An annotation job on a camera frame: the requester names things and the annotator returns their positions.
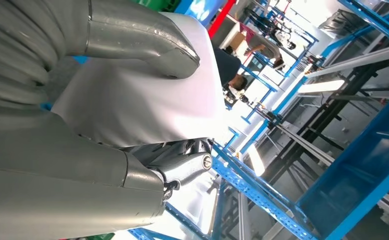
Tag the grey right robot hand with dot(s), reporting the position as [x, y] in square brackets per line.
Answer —
[65, 185]

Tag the ceiling light panel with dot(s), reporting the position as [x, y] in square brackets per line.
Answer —
[255, 160]
[320, 86]

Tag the person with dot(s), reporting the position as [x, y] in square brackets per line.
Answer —
[264, 46]
[226, 64]

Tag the green plastic crate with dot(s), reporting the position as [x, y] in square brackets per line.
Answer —
[161, 5]

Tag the red barrier tape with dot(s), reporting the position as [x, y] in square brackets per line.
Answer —
[221, 18]

